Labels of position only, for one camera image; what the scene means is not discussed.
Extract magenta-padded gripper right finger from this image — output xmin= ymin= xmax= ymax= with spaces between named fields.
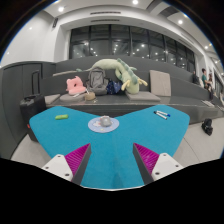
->
xmin=132 ymin=142 xmax=184 ymax=186

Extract flat grey seat cushion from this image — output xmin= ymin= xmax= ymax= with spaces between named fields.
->
xmin=125 ymin=90 xmax=162 ymax=102
xmin=44 ymin=93 xmax=62 ymax=106
xmin=59 ymin=92 xmax=88 ymax=103

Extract round light blue mouse pad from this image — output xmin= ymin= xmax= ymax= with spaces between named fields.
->
xmin=87 ymin=116 xmax=120 ymax=134

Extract small green eraser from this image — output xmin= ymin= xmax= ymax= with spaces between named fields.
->
xmin=54 ymin=113 xmax=70 ymax=121

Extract tan round pouch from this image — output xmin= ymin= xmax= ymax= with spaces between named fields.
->
xmin=83 ymin=92 xmax=97 ymax=102

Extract dark blue patterned bag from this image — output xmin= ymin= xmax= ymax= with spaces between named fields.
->
xmin=105 ymin=79 xmax=124 ymax=95

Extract grey computer mouse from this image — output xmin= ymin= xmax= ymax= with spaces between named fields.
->
xmin=99 ymin=115 xmax=113 ymax=128

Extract black bag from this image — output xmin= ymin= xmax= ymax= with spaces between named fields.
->
xmin=201 ymin=117 xmax=214 ymax=137

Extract grey backpack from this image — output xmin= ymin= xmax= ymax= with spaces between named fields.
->
xmin=85 ymin=66 xmax=110 ymax=97

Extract black suitcase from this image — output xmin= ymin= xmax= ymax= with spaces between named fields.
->
xmin=19 ymin=69 xmax=48 ymax=143

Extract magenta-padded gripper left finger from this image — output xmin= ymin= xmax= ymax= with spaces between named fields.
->
xmin=41 ymin=143 xmax=92 ymax=186

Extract ceiling lights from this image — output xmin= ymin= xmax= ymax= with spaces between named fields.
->
xmin=28 ymin=0 xmax=218 ymax=63

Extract upright grey seat cushion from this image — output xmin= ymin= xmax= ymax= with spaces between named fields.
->
xmin=148 ymin=69 xmax=172 ymax=98

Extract white marker with black cap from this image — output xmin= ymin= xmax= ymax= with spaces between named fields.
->
xmin=153 ymin=110 xmax=169 ymax=120

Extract green plush dragon toy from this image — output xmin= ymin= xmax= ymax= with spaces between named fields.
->
xmin=75 ymin=58 xmax=149 ymax=95

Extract pink plush cushion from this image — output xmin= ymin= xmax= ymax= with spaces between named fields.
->
xmin=65 ymin=75 xmax=87 ymax=96

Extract white marker with blue cap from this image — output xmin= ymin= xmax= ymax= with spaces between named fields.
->
xmin=156 ymin=109 xmax=171 ymax=118

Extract person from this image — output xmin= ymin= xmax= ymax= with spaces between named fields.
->
xmin=207 ymin=73 xmax=215 ymax=102
xmin=192 ymin=70 xmax=200 ymax=85
xmin=200 ymin=68 xmax=209 ymax=88

